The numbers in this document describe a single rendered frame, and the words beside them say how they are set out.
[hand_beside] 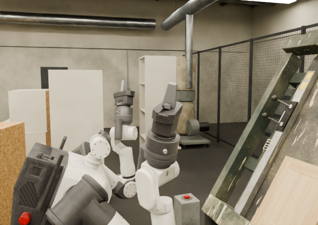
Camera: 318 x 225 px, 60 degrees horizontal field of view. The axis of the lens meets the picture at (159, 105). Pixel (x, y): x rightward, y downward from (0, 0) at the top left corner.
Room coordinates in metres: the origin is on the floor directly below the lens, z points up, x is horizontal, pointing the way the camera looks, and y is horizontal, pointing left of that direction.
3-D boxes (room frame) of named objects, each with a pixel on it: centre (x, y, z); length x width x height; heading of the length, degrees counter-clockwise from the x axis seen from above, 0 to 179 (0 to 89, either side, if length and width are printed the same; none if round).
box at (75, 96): (3.64, 1.07, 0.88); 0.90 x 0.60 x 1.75; 14
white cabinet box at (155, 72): (5.29, 0.04, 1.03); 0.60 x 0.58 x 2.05; 14
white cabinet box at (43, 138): (5.02, 2.35, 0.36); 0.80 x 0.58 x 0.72; 14
